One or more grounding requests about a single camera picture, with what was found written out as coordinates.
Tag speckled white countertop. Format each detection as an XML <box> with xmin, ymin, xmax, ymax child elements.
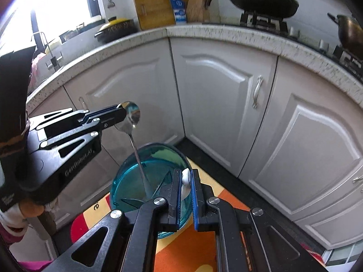
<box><xmin>25</xmin><ymin>23</ymin><xmax>363</xmax><ymax>111</ymax></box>

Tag black wok with lid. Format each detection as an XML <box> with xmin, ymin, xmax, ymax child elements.
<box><xmin>196</xmin><ymin>0</ymin><xmax>299</xmax><ymax>19</ymax></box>

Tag bronze metal pot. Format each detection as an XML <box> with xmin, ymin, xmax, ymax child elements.
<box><xmin>327</xmin><ymin>13</ymin><xmax>363</xmax><ymax>58</ymax></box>

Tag metal spoon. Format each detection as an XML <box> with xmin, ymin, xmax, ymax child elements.
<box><xmin>116</xmin><ymin>101</ymin><xmax>151</xmax><ymax>202</ymax></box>

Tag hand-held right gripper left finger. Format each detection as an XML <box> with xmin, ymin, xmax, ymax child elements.
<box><xmin>42</xmin><ymin>168</ymin><xmax>183</xmax><ymax>272</ymax></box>

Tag black gas stove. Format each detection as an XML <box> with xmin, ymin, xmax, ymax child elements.
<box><xmin>210</xmin><ymin>10</ymin><xmax>363</xmax><ymax>75</ymax></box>

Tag yellow black casserole pot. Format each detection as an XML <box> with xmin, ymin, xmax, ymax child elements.
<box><xmin>94</xmin><ymin>17</ymin><xmax>139</xmax><ymax>44</ymax></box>

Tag white cabinet door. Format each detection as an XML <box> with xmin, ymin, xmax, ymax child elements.
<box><xmin>62</xmin><ymin>37</ymin><xmax>186</xmax><ymax>207</ymax></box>
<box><xmin>241</xmin><ymin>55</ymin><xmax>363</xmax><ymax>224</ymax></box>
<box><xmin>169</xmin><ymin>37</ymin><xmax>278</xmax><ymax>177</ymax></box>

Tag pink cloth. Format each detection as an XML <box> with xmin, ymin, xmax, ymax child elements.
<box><xmin>30</xmin><ymin>54</ymin><xmax>47</xmax><ymax>90</ymax></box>

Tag blue glass bowl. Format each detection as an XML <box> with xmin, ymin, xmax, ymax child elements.
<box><xmin>109</xmin><ymin>142</ymin><xmax>194</xmax><ymax>240</ymax></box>

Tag chrome faucet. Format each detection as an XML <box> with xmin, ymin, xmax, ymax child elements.
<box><xmin>32</xmin><ymin>31</ymin><xmax>63</xmax><ymax>70</ymax></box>

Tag white ceramic spoon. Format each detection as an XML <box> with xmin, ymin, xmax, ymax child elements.
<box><xmin>181</xmin><ymin>168</ymin><xmax>192</xmax><ymax>204</ymax></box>

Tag wooden cutting board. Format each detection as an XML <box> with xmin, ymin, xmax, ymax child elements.
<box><xmin>133</xmin><ymin>0</ymin><xmax>190</xmax><ymax>31</ymax></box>

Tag orange striped mat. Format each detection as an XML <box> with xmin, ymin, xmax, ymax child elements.
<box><xmin>71</xmin><ymin>159</ymin><xmax>326</xmax><ymax>272</ymax></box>

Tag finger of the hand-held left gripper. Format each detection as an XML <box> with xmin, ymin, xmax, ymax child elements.
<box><xmin>28</xmin><ymin>102</ymin><xmax>127</xmax><ymax>132</ymax></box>
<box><xmin>34</xmin><ymin>110</ymin><xmax>128</xmax><ymax>159</ymax></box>

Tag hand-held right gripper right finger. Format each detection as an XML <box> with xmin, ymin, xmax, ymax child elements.
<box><xmin>191</xmin><ymin>169</ymin><xmax>327</xmax><ymax>272</ymax></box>

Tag person's left hand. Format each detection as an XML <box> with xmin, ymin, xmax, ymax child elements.
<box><xmin>0</xmin><ymin>198</ymin><xmax>57</xmax><ymax>245</ymax></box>

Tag blue white packet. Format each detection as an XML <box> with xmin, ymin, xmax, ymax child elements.
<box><xmin>169</xmin><ymin>0</ymin><xmax>188</xmax><ymax>25</ymax></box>

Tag wooden knife block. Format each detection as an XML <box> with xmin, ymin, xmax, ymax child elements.
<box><xmin>186</xmin><ymin>0</ymin><xmax>212</xmax><ymax>23</ymax></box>

